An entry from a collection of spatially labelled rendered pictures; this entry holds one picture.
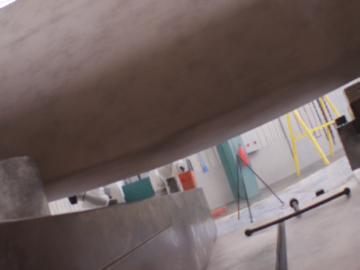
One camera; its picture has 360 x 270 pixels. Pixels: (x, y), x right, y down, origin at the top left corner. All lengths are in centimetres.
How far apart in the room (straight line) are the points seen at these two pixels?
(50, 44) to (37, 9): 24
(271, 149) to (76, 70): 875
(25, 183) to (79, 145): 60
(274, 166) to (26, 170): 920
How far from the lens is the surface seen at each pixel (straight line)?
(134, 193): 265
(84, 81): 106
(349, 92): 150
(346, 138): 135
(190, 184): 190
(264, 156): 936
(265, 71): 87
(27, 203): 42
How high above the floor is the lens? 66
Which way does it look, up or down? 14 degrees up
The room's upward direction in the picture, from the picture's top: 20 degrees counter-clockwise
